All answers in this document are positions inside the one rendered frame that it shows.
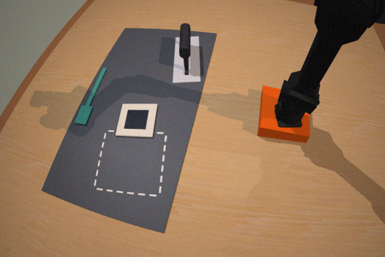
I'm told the cream square tile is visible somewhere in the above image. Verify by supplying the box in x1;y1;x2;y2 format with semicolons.
115;104;158;137

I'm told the teal flat spatula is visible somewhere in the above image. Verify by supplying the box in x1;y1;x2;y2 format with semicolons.
75;67;107;126

